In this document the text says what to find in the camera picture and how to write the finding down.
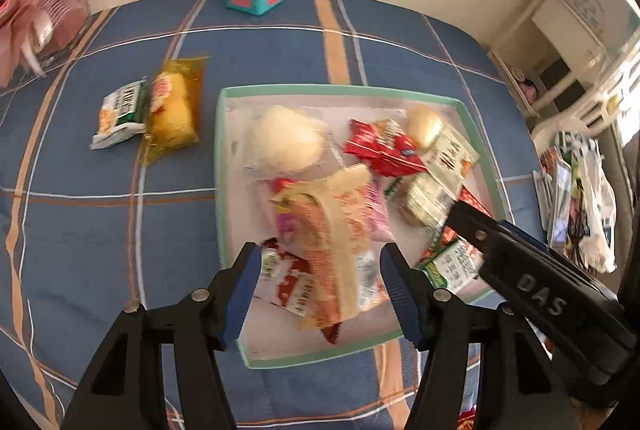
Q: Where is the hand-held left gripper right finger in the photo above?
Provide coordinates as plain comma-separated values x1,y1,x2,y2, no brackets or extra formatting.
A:
380,244,576,430

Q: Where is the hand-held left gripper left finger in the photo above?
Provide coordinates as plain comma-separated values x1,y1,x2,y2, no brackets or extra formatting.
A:
60,241,263,430

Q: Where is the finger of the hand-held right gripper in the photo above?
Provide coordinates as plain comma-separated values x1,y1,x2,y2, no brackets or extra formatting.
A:
442,199,501,256
497,219,613,293

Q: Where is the green carton-shaped snack packet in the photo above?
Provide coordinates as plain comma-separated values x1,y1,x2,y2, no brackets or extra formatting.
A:
415,237,488,296

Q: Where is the clear cracker packet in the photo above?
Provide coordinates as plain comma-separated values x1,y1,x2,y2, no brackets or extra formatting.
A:
385,172,463,228

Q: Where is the small red snack packet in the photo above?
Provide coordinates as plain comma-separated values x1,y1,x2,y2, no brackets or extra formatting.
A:
342,117,428,178
257,237,346,343

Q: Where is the white packet with orange print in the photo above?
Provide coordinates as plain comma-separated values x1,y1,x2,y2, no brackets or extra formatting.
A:
422,126,481,201

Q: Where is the teal-edged white tray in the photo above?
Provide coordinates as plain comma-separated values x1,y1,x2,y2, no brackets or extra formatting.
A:
215,84,512,370

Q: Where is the pink cake roll packet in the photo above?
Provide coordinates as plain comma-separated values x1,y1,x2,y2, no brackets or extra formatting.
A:
270,177,396,243

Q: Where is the cream snack packet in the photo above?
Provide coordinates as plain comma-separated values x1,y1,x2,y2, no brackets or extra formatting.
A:
267,162,388,331

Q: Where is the small round pastry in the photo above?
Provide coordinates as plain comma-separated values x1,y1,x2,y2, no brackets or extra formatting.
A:
406,104,445,151

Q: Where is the white bun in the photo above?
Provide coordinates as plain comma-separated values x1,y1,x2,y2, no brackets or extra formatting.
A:
244,105,333,181

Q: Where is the white phone stand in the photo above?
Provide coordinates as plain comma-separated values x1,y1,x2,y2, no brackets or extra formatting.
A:
532,170,553,231

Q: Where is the smartphone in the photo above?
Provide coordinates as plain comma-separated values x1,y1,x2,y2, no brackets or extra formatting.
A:
547,160,573,243

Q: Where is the pile of plastic bags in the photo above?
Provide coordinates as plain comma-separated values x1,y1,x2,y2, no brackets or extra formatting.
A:
540,130,618,273

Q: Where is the blue plaid tablecloth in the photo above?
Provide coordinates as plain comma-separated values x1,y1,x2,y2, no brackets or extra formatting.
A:
0,0,551,430

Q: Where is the yellow cake packet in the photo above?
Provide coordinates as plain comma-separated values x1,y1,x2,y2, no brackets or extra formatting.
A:
139,55,210,167

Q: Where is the white chair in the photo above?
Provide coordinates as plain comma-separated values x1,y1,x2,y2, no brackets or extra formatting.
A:
487,0,640,131

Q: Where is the green white biscuit packet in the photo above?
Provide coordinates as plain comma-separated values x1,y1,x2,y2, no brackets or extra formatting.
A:
90,79,151,151

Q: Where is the glass vase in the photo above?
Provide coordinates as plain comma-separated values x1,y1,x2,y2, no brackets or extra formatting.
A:
30,0,91,66

